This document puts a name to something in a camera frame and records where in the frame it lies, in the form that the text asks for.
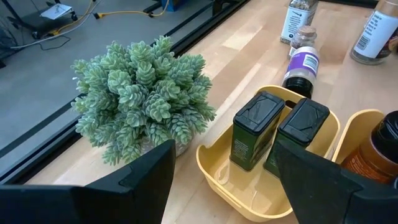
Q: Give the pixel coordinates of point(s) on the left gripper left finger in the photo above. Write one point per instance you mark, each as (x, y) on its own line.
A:
(93, 202)

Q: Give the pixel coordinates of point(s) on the large yellow plastic bin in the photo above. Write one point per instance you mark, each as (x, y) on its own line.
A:
(354, 133)

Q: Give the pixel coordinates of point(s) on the purple label spice bottle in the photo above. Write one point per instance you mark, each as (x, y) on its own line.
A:
(303, 65)

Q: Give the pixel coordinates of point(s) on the small cork-stoppered glass jar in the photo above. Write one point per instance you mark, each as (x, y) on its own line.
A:
(303, 37)

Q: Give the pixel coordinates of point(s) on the white lid spice bottle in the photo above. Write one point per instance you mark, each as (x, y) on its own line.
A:
(295, 21)

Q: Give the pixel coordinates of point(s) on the small yellow plastic bin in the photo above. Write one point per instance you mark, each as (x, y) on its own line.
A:
(236, 193)

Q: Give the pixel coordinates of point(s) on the artificial green succulent plant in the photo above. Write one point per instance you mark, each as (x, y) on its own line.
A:
(140, 99)

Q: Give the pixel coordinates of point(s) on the blue crate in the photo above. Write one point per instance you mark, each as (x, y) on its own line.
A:
(172, 4)

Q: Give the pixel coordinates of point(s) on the black rolling stand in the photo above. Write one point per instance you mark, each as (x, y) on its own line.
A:
(31, 23)

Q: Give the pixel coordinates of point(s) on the white paper sheet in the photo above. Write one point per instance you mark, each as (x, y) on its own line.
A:
(56, 11)

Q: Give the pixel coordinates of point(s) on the dark green spice tin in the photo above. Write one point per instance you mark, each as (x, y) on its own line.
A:
(301, 121)
(252, 137)

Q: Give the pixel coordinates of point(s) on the orange spice bottle black lid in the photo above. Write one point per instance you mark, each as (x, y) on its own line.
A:
(370, 155)

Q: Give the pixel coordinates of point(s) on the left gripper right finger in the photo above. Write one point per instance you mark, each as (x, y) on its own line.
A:
(326, 199)

